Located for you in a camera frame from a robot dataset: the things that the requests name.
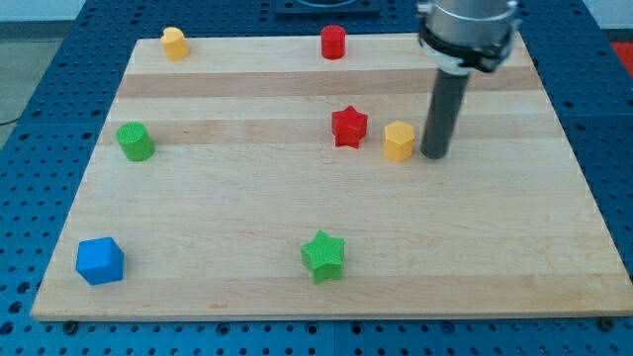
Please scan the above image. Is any red star block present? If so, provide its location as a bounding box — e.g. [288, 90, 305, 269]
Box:
[331, 106, 368, 149]

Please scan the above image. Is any green star block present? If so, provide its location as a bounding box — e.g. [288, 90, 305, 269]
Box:
[301, 230, 345, 284]

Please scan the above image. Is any wooden board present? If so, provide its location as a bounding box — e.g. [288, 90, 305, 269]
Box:
[32, 34, 632, 321]

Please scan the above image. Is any yellow hexagon block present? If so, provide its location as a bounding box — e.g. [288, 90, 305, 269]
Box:
[384, 121, 414, 161]

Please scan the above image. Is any red cylinder block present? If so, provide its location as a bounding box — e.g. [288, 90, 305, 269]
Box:
[320, 25, 347, 60]

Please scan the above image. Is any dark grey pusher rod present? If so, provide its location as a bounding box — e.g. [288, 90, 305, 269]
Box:
[420, 69, 470, 159]

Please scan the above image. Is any green cylinder block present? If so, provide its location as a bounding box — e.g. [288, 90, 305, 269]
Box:
[116, 122, 155, 161]

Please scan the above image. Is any yellow heart block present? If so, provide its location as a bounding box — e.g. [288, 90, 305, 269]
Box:
[160, 27, 190, 61]

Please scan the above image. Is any blue cube block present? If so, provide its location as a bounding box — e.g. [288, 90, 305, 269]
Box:
[75, 236, 125, 286]

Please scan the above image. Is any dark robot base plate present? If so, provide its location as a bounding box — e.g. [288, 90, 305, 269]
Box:
[274, 0, 381, 18]

